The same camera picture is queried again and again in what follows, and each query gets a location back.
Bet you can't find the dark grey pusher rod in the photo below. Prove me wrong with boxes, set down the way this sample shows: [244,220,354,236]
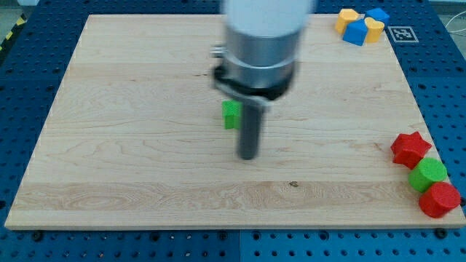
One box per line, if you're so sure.
[237,103,264,160]

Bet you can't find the green star block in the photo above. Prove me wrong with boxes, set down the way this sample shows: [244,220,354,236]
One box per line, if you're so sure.
[221,100,242,130]

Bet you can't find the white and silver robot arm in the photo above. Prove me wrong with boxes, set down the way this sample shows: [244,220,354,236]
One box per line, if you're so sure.
[211,0,316,160]

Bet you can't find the red star block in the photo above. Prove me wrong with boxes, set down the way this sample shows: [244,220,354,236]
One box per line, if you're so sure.
[390,131,433,170]

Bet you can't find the light wooden board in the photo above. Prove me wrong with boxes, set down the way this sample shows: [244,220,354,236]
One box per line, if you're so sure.
[5,15,465,230]

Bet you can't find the blue pentagon block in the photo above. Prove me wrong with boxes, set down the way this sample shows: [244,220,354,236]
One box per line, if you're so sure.
[342,19,368,46]

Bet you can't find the yellow hexagon block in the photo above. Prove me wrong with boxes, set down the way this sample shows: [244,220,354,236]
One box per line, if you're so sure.
[334,9,360,35]

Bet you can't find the yellow heart block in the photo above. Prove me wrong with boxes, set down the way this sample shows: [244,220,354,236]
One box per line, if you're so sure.
[364,17,385,44]

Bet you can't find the blue cube block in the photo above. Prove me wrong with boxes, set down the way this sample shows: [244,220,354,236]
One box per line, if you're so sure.
[365,7,390,25]

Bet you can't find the black and white fiducial tag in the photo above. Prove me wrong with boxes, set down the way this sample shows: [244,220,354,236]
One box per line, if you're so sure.
[388,26,419,43]

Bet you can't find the green cylinder block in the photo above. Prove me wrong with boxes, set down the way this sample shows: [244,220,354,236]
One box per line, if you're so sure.
[408,157,447,193]

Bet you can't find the red cylinder block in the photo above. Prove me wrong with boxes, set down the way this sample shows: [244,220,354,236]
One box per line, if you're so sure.
[418,182,461,218]

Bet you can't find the yellow and black hazard tape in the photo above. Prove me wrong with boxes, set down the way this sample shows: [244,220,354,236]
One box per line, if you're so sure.
[1,13,27,53]

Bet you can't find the white cable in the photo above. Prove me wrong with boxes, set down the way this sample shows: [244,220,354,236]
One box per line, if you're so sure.
[444,9,466,37]

